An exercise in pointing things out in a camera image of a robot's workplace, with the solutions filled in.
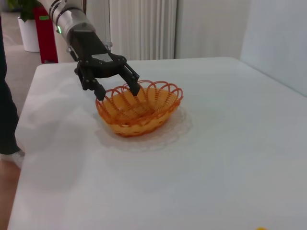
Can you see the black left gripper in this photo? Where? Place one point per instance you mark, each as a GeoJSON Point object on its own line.
{"type": "Point", "coordinates": [93, 52]}

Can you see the yellow banana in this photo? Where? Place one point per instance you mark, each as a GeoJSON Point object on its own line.
{"type": "Point", "coordinates": [261, 229]}

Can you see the red cabinet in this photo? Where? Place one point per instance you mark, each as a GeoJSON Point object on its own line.
{"type": "Point", "coordinates": [46, 43]}

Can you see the white plant pot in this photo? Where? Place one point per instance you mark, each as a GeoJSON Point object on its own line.
{"type": "Point", "coordinates": [28, 36]}

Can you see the green potted plant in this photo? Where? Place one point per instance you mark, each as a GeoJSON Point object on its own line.
{"type": "Point", "coordinates": [25, 9]}

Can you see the white shoe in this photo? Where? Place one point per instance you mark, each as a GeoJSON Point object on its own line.
{"type": "Point", "coordinates": [14, 158]}

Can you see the white tablecloth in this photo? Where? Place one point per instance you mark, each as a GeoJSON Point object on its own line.
{"type": "Point", "coordinates": [216, 155]}

